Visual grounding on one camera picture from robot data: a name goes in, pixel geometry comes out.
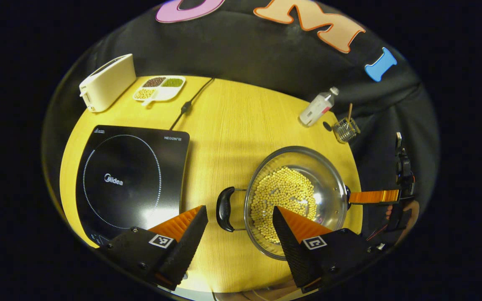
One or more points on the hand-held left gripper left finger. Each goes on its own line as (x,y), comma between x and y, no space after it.
(188,246)

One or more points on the clear glass holder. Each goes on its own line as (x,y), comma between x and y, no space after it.
(345,130)

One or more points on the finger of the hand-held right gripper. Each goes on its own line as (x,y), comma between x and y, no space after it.
(375,196)

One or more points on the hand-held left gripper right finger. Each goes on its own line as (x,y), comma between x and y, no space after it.
(291,251)

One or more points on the small black round cap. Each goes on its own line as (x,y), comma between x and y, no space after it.
(327,126)

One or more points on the white toaster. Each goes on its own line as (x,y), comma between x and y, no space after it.
(109,81)

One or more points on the brown wooden stick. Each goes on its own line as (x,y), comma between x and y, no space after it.
(349,112)

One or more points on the pile of yellow soybeans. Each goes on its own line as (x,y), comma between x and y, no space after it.
(283,192)

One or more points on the black induction cooktop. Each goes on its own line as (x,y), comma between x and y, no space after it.
(128,179)

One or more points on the white divided bean dish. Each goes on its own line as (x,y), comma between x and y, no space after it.
(159,88)

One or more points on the clear plastic bottle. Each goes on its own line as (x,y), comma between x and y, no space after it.
(316,108)

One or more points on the stainless steel pot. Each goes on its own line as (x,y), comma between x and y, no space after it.
(329,188)

